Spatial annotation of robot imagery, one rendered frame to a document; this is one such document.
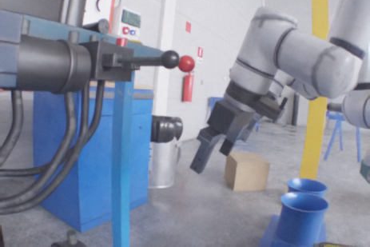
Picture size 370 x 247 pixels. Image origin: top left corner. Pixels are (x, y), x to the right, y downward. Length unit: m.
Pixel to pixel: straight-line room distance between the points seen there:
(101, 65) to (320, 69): 0.42
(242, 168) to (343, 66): 2.18
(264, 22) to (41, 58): 0.40
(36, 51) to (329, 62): 0.48
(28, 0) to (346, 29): 0.67
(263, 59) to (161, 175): 2.05
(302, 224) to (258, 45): 1.13
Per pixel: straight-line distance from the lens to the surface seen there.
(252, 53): 0.48
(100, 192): 1.72
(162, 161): 2.38
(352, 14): 0.57
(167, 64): 0.45
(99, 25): 0.72
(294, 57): 0.44
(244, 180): 2.58
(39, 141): 1.89
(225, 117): 0.49
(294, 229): 1.47
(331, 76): 0.41
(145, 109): 1.92
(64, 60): 0.50
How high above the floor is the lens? 0.92
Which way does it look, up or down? 3 degrees down
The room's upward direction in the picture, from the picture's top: 5 degrees clockwise
